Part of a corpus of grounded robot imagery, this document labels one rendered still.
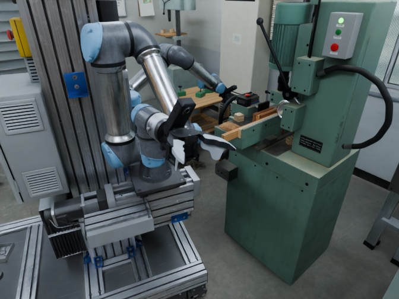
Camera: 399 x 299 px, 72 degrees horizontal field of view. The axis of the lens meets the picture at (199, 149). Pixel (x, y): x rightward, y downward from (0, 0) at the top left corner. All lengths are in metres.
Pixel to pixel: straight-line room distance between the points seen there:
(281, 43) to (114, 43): 0.84
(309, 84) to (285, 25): 0.34
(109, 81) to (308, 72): 0.81
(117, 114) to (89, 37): 0.27
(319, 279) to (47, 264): 1.61
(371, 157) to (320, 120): 1.56
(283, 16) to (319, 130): 0.56
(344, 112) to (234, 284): 1.17
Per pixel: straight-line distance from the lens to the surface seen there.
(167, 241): 1.81
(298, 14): 1.48
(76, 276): 1.77
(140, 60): 1.02
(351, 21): 1.24
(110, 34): 0.98
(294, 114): 1.37
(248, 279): 1.91
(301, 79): 1.33
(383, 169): 2.93
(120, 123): 1.07
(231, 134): 1.39
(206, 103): 2.94
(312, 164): 1.49
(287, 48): 1.50
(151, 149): 0.85
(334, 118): 1.39
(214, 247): 2.04
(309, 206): 1.50
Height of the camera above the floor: 1.55
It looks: 30 degrees down
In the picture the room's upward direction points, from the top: straight up
